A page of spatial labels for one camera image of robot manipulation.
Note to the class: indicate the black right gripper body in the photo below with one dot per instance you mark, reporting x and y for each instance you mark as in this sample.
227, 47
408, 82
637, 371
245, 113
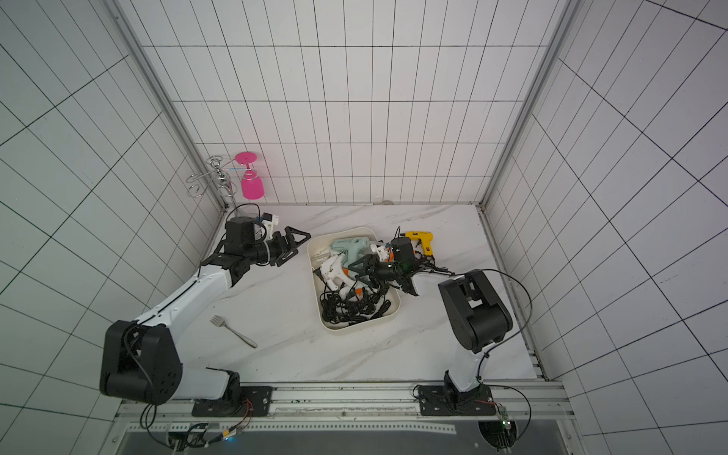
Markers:
375, 270

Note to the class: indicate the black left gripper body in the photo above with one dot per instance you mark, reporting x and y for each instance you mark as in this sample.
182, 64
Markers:
265, 250

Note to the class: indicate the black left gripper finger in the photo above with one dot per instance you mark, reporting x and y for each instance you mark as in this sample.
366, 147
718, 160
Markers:
296, 235
286, 255

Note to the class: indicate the yellow glue gun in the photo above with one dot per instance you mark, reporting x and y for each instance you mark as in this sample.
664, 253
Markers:
421, 241

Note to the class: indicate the small white glue gun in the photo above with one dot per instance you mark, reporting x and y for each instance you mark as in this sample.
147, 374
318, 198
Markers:
333, 273

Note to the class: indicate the large mint glue gun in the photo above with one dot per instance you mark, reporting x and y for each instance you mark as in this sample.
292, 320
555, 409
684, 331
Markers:
354, 250

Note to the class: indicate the orange glue gun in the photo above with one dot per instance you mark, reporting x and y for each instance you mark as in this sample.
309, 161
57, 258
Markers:
383, 252

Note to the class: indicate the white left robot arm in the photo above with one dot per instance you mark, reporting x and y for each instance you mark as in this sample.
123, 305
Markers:
140, 361

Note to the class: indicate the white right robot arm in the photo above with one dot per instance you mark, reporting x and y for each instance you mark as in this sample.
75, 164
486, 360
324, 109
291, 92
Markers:
476, 313

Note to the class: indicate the cream plastic storage tray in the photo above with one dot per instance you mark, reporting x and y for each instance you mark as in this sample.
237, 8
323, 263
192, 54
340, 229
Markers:
347, 299

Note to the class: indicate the pink plastic wine glass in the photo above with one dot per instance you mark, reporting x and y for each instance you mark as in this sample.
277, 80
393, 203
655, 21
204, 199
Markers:
251, 184

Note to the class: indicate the chrome glass holder stand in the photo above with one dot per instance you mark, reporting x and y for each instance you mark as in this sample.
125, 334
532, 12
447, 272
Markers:
217, 176

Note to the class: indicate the silver metal fork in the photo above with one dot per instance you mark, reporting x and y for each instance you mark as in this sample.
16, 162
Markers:
220, 322

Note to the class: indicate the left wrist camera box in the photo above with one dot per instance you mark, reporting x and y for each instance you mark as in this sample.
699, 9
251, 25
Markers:
270, 222

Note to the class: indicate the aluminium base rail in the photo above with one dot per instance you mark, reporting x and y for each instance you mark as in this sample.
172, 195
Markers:
353, 406

